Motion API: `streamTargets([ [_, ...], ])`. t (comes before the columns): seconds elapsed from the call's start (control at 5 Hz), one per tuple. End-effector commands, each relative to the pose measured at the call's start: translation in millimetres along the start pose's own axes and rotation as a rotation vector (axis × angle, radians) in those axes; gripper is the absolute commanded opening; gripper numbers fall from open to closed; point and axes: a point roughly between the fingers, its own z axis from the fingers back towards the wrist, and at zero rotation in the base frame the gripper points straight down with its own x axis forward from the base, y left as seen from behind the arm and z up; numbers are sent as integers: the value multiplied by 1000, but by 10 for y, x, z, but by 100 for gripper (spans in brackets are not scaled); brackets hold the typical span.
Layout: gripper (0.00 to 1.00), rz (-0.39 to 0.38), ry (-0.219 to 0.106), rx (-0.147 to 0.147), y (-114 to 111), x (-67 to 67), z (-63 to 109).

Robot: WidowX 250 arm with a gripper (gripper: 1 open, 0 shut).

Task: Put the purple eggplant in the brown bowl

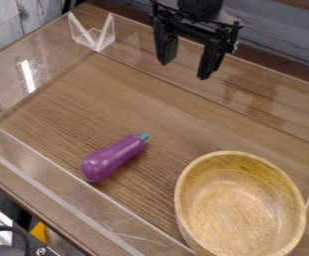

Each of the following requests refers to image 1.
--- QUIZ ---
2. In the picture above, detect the purple toy eggplant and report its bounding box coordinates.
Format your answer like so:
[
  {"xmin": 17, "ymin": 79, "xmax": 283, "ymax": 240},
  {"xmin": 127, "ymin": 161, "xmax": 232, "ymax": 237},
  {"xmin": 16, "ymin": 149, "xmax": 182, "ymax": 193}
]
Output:
[{"xmin": 80, "ymin": 133, "xmax": 148, "ymax": 182}]

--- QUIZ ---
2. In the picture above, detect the clear acrylic corner bracket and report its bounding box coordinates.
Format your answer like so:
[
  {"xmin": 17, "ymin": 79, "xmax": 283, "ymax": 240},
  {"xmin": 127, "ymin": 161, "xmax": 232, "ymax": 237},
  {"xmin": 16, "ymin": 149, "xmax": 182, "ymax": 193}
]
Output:
[{"xmin": 67, "ymin": 13, "xmax": 115, "ymax": 52}]

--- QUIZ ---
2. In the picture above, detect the black cable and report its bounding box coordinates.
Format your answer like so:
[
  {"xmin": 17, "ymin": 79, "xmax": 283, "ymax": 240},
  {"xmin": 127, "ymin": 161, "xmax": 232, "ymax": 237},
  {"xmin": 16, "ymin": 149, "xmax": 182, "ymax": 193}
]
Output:
[{"xmin": 0, "ymin": 225, "xmax": 32, "ymax": 256}]

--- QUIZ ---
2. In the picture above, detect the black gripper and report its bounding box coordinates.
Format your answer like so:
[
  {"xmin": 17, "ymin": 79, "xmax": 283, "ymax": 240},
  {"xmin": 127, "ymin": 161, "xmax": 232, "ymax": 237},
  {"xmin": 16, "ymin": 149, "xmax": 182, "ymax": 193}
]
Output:
[{"xmin": 150, "ymin": 0, "xmax": 242, "ymax": 80}]

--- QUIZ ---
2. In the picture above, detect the yellow black equipment base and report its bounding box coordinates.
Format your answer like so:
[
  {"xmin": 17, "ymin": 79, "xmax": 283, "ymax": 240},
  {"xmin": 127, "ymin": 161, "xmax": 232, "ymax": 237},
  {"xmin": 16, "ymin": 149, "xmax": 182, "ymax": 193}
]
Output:
[{"xmin": 0, "ymin": 189, "xmax": 85, "ymax": 256}]

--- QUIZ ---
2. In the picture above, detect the brown wooden bowl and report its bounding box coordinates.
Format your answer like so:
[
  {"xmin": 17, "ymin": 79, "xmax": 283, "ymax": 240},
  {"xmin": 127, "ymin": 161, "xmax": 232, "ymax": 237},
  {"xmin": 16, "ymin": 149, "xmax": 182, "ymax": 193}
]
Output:
[{"xmin": 174, "ymin": 151, "xmax": 306, "ymax": 256}]

